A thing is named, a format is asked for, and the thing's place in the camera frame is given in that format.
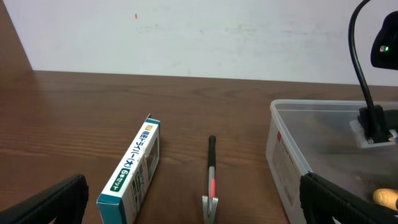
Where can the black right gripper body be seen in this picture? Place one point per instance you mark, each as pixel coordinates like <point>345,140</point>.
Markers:
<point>375,130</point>

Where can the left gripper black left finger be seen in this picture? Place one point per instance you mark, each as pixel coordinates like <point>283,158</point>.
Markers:
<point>63,203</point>

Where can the small black red hammer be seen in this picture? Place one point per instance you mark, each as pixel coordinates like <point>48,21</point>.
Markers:
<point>210,202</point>

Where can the stubby yellow black screwdriver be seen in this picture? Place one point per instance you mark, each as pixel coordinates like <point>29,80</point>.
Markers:
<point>386,197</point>

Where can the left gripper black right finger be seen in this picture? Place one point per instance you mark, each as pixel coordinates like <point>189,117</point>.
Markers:
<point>324,202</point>

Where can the blue white screwdriver box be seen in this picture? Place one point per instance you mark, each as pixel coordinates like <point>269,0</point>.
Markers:
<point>122,197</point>

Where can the clear plastic container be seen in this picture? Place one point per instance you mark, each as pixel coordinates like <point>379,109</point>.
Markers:
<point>325,137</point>

